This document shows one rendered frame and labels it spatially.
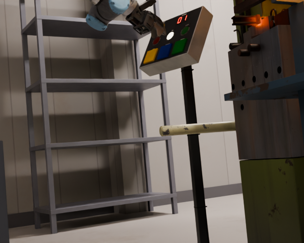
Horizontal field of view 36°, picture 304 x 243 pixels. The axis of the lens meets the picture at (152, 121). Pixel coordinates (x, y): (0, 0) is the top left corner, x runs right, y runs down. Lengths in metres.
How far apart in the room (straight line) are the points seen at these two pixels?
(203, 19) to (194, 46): 0.16
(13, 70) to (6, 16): 0.50
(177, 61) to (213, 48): 3.44
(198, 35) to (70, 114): 2.63
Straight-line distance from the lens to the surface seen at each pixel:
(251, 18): 1.89
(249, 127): 1.85
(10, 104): 4.51
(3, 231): 1.47
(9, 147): 4.47
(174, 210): 4.22
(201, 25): 2.26
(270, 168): 1.75
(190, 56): 2.17
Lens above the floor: 0.51
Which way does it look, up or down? 4 degrees up
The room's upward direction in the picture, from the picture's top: 5 degrees counter-clockwise
